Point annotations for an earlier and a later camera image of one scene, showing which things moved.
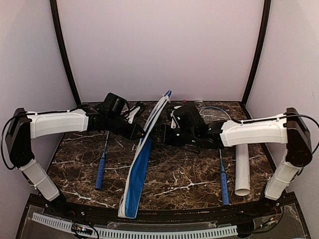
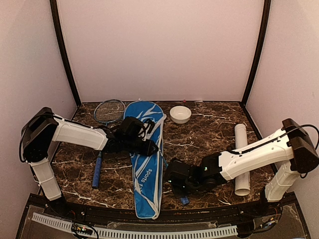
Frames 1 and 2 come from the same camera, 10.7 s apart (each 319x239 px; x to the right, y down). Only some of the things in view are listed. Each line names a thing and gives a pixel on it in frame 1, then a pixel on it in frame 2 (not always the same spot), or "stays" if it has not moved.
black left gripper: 132,134 to 147,151
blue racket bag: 129,202 to 147,170
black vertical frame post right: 266,14 stays
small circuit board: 82,229 stays
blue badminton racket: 209,114 to 185,200
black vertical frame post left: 63,44 stays
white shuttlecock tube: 242,187 stays
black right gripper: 163,136 to 178,192
